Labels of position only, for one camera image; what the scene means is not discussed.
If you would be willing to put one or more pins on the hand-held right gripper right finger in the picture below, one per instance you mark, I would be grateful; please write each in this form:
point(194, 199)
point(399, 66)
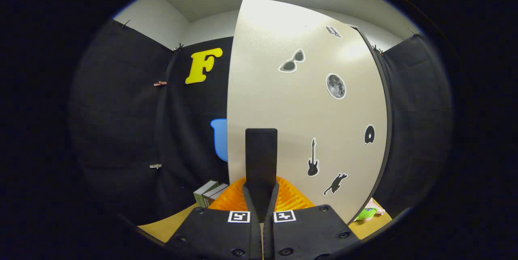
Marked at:
point(311, 231)

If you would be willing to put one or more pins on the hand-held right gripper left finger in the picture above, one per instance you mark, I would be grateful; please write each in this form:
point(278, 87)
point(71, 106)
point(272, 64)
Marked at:
point(214, 231)

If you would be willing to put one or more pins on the beige cabinet door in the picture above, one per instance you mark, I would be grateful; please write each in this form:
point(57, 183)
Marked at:
point(291, 110)

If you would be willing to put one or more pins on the white and green plush toy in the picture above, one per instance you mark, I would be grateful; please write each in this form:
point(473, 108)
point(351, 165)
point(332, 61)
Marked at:
point(367, 212)

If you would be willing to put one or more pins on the black backdrop cloth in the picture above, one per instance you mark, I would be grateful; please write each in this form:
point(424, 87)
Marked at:
point(121, 130)

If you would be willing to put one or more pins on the pink clip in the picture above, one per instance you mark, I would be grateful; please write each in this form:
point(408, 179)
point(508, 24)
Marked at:
point(160, 83)

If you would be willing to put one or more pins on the small black clip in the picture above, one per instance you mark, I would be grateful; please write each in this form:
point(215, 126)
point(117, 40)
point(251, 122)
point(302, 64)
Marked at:
point(178, 47)
point(377, 50)
point(412, 31)
point(125, 23)

